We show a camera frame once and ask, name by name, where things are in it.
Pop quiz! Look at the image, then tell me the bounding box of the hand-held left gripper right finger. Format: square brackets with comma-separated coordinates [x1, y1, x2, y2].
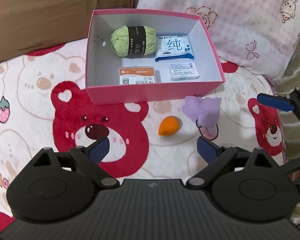
[186, 136, 273, 188]

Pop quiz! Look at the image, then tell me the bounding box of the orange white small box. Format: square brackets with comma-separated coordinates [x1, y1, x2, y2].
[119, 66, 156, 85]

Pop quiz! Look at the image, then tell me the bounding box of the brown pillow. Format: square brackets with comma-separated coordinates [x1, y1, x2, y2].
[0, 0, 140, 68]

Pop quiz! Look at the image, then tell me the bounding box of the golden satin cloth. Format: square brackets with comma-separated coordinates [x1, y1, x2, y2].
[272, 15, 300, 160]

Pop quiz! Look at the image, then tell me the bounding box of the orange makeup sponge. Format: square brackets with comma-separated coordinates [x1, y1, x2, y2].
[158, 116, 181, 137]

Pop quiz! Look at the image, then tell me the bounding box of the green yarn ball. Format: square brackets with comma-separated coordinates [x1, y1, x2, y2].
[110, 25, 157, 57]

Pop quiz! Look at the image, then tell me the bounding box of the pink cardboard box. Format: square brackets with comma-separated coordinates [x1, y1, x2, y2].
[85, 9, 226, 105]

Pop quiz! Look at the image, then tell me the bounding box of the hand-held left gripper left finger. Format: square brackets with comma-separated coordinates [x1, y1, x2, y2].
[31, 137, 120, 188]

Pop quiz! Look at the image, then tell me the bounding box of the purple plush toy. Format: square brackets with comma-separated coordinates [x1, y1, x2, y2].
[182, 96, 222, 129]

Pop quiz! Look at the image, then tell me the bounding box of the blue white wet wipes pack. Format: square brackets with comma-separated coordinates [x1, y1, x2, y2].
[154, 35, 195, 62]

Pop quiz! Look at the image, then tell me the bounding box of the pink checked pillow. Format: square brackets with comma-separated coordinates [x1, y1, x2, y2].
[136, 0, 300, 82]

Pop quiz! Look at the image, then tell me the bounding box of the bear printed blanket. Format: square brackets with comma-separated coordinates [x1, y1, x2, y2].
[0, 39, 290, 233]

